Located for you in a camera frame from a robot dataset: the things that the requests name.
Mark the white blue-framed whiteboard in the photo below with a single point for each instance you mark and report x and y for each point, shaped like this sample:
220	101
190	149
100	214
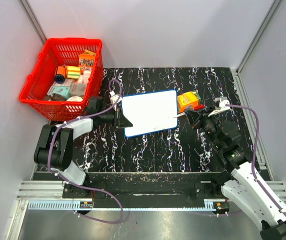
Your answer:
150	112

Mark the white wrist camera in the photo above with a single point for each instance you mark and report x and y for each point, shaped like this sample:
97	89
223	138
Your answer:
115	98
221	105

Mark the yellow striped box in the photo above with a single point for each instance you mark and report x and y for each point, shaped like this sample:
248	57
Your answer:
72	72

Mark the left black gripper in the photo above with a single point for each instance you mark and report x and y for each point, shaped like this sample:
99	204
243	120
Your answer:
120	121

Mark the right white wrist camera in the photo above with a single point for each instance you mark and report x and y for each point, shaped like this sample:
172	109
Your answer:
221	105

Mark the orange juice carton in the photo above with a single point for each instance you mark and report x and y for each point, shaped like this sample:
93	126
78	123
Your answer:
189	99

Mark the white round container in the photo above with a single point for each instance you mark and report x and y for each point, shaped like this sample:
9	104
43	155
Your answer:
75	99

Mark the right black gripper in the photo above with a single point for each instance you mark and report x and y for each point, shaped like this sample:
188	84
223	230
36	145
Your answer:
196	118

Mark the teal box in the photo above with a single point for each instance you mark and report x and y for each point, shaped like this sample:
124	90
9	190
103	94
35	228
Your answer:
63	91

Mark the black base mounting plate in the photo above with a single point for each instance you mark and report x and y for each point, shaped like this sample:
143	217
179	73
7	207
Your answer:
174	195

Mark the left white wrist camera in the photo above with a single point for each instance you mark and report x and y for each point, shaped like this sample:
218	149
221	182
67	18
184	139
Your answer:
115	98

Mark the orange snack box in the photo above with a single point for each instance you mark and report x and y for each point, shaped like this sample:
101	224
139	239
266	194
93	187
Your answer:
86	60

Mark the red plastic shopping basket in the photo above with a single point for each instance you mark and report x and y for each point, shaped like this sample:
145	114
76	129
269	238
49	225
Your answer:
57	52

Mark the blue orange can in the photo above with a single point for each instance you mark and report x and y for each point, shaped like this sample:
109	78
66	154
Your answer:
60	74

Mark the brown pink box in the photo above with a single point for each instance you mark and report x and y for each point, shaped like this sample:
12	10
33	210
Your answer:
78	89

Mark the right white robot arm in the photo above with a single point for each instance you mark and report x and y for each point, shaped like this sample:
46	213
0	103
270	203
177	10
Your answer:
244	185

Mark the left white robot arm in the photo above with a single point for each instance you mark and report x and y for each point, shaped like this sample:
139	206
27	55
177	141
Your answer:
54	149

